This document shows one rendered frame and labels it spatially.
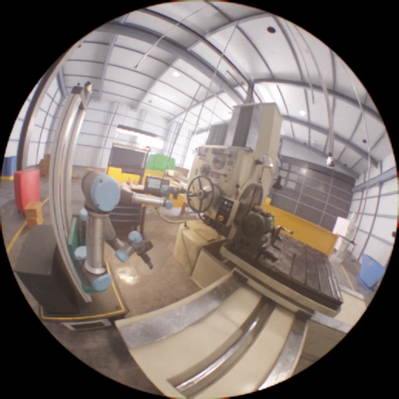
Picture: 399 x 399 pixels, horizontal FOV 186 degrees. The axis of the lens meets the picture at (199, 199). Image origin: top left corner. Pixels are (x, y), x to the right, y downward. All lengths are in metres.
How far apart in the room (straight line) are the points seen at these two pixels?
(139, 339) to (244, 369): 0.55
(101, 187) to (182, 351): 0.81
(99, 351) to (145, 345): 0.85
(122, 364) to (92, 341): 0.33
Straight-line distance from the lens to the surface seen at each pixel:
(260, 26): 7.34
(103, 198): 0.44
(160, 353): 0.77
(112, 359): 1.52
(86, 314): 1.31
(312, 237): 3.57
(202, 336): 0.83
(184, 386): 0.79
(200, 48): 8.90
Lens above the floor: 1.47
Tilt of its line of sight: 11 degrees down
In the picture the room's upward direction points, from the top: 16 degrees clockwise
